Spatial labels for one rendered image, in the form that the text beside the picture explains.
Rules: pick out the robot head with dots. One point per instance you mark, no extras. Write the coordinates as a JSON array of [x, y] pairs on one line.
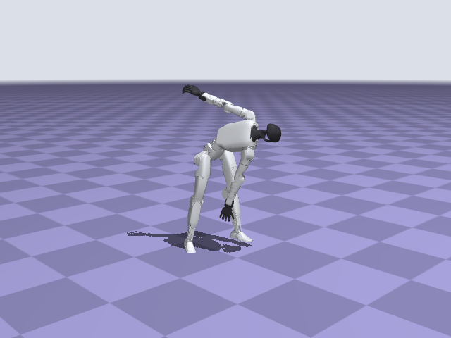
[[273, 133]]

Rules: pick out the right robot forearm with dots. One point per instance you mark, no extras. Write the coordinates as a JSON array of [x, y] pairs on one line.
[[235, 186]]

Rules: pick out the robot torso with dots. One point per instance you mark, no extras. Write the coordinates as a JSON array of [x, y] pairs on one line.
[[233, 137]]

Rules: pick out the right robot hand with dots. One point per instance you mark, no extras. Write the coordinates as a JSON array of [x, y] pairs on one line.
[[226, 211]]

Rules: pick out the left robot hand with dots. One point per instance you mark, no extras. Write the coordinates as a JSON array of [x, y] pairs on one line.
[[195, 91]]

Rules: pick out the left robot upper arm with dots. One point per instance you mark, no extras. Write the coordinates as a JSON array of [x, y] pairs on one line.
[[242, 112]]

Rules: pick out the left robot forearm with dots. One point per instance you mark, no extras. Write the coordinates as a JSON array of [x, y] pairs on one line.
[[215, 100]]

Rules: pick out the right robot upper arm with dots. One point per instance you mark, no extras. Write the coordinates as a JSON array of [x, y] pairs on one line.
[[247, 155]]

